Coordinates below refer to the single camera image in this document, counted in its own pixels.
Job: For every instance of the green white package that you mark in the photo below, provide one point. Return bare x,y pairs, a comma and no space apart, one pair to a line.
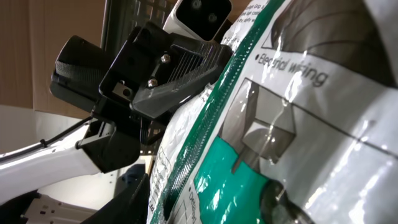
301,127

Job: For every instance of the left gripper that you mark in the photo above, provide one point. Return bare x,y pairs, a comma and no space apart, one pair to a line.
130,104

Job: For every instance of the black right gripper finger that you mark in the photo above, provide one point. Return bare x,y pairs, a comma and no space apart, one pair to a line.
128,207

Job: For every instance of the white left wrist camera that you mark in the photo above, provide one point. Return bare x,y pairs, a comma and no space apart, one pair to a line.
198,19

